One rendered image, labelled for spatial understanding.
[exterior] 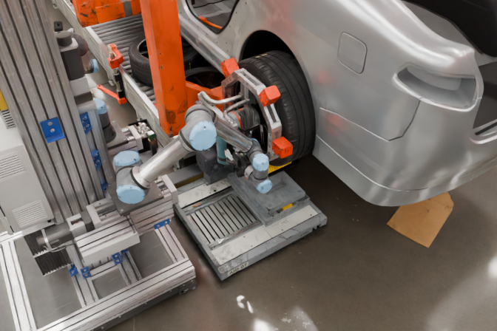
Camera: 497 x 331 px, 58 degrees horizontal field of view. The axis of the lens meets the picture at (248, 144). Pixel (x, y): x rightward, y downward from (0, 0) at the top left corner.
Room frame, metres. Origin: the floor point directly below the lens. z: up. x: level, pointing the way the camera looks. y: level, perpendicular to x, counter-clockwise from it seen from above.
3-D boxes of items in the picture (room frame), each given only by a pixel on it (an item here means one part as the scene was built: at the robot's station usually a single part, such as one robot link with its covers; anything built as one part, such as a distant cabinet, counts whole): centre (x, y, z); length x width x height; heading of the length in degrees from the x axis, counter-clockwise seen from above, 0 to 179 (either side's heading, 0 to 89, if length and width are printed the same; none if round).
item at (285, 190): (2.18, -0.15, 0.32); 0.40 x 0.30 x 0.28; 32
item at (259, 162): (1.59, -0.05, 0.95); 0.11 x 0.08 x 0.11; 15
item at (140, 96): (3.49, 1.14, 0.28); 2.47 x 0.09 x 0.22; 32
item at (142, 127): (2.35, 0.71, 0.51); 0.20 x 0.14 x 0.13; 28
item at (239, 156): (1.71, 0.03, 0.86); 0.12 x 0.08 x 0.09; 32
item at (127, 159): (1.54, 0.56, 0.98); 0.13 x 0.12 x 0.14; 15
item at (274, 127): (2.09, -0.01, 0.85); 0.54 x 0.07 x 0.54; 32
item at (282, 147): (1.83, -0.18, 0.85); 0.09 x 0.08 x 0.07; 32
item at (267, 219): (2.21, -0.13, 0.13); 0.50 x 0.36 x 0.10; 32
